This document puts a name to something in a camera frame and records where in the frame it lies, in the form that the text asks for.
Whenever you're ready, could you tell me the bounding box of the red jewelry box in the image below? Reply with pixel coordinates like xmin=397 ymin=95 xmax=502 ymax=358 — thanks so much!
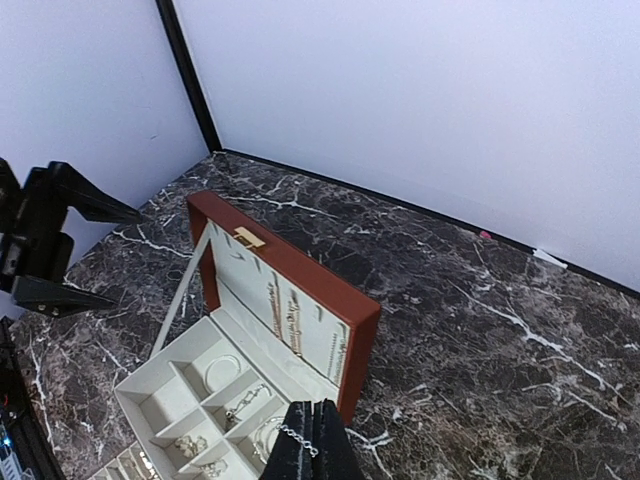
xmin=115 ymin=191 xmax=381 ymax=479

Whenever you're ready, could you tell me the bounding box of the red jewelry tray insert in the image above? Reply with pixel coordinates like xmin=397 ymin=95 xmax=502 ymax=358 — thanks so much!
xmin=90 ymin=442 xmax=159 ymax=480

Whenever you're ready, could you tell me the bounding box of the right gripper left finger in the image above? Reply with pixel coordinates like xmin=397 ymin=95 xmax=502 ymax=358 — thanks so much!
xmin=260 ymin=401 xmax=314 ymax=480

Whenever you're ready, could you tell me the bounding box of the gold chain necklace hanging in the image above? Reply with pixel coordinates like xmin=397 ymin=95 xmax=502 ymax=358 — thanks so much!
xmin=267 ymin=279 xmax=291 ymax=346

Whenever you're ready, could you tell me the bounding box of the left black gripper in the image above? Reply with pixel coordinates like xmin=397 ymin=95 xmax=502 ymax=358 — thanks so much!
xmin=1 ymin=160 xmax=142 ymax=316

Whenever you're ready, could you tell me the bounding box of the silver beaded chain hanging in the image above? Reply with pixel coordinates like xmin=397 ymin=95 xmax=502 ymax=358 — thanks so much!
xmin=282 ymin=294 xmax=307 ymax=357

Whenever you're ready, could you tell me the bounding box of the thin silver chain bracelet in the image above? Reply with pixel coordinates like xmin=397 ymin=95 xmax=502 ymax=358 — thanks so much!
xmin=278 ymin=423 xmax=320 ymax=457

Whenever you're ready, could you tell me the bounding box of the silver link bracelet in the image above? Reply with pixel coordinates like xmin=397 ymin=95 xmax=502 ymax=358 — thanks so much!
xmin=224 ymin=383 xmax=269 ymax=421

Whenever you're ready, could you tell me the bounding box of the left black frame post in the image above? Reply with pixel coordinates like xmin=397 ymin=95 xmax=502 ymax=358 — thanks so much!
xmin=155 ymin=0 xmax=222 ymax=152

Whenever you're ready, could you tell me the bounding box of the silver chain necklace right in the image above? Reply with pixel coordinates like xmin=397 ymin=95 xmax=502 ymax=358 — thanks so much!
xmin=324 ymin=332 xmax=349 ymax=384

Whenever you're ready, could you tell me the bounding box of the white lid strap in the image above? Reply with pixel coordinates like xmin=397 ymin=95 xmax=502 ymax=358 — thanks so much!
xmin=148 ymin=222 xmax=211 ymax=356

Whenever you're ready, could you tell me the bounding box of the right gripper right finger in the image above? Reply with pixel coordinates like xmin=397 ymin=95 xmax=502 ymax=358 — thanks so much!
xmin=312 ymin=399 xmax=365 ymax=480

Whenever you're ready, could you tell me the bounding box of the silver pearl open bangle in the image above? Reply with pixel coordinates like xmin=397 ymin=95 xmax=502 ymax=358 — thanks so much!
xmin=254 ymin=416 xmax=284 ymax=465

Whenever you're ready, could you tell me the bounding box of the thin silver bangle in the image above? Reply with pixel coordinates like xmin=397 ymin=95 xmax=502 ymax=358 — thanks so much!
xmin=203 ymin=354 xmax=242 ymax=394

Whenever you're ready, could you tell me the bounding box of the gold pale stone bracelet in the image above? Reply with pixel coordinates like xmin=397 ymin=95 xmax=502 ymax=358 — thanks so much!
xmin=174 ymin=434 xmax=209 ymax=459

